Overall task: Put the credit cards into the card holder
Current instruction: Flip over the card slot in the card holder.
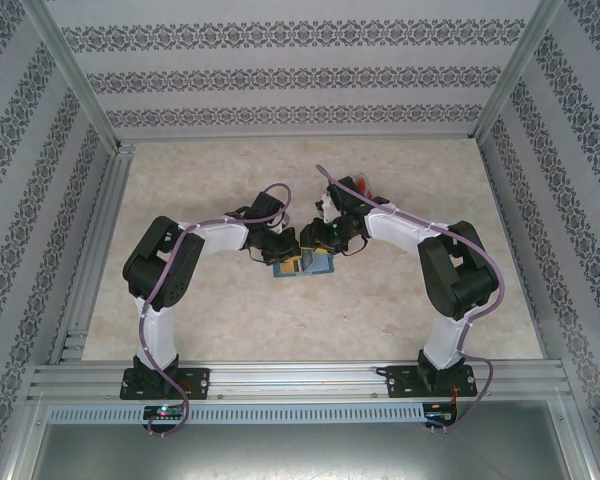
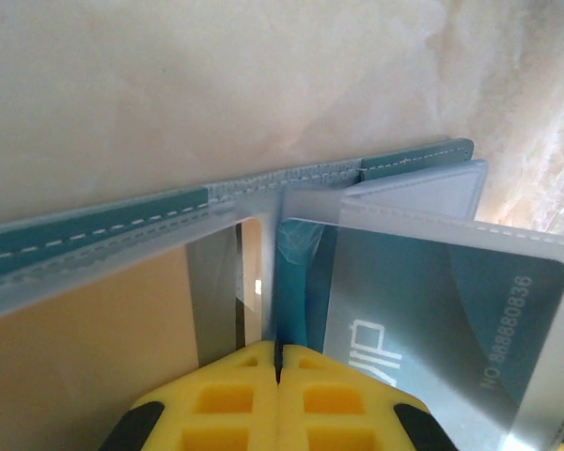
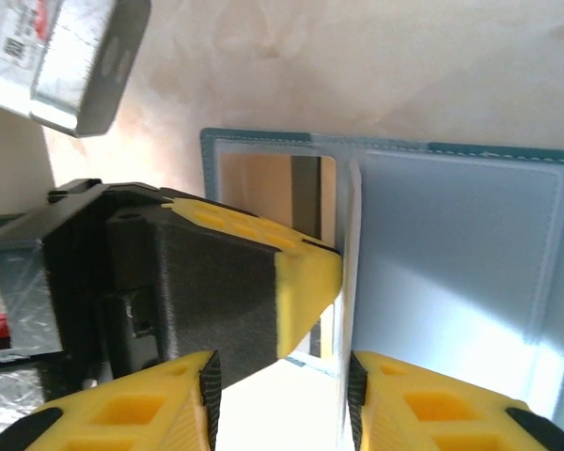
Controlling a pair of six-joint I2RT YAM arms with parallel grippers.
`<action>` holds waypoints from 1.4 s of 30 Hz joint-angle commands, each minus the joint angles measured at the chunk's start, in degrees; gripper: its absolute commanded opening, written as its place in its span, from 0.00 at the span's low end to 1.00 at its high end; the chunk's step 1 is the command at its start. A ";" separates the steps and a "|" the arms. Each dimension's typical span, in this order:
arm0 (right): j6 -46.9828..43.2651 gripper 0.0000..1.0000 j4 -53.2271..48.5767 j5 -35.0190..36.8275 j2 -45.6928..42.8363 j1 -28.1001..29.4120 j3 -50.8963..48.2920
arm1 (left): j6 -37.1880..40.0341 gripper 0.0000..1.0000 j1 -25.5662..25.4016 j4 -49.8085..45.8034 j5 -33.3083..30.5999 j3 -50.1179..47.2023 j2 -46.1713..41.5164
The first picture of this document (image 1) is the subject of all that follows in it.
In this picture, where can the blue folding card holder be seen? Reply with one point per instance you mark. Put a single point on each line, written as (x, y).
(280, 270)

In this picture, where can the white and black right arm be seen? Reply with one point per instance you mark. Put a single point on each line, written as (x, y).
(395, 230)

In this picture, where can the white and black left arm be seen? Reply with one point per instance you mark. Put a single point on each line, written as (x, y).
(215, 240)

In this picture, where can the red credit card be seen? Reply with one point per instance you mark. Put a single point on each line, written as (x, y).
(364, 184)

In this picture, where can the grey metal panel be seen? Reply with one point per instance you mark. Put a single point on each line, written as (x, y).
(300, 455)

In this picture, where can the left controller circuit board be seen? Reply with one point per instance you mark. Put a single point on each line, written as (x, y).
(162, 411)

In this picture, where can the controller circuit board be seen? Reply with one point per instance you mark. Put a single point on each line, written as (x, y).
(440, 416)
(162, 411)

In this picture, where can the right controller circuit board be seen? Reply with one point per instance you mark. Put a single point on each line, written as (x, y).
(440, 416)

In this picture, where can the aluminium back frame bar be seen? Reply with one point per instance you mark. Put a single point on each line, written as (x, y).
(300, 136)

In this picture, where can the aluminium mounting rail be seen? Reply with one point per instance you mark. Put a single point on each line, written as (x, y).
(300, 380)

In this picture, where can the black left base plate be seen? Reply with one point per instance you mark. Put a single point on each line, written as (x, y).
(200, 382)

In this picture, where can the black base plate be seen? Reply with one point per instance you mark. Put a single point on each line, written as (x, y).
(400, 382)
(200, 382)

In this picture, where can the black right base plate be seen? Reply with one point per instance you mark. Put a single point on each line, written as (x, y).
(400, 382)

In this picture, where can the aluminium side table rail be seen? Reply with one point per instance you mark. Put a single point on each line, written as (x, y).
(97, 250)

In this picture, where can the short aluminium frame post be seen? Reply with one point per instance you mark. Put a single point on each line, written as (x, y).
(577, 445)
(27, 440)

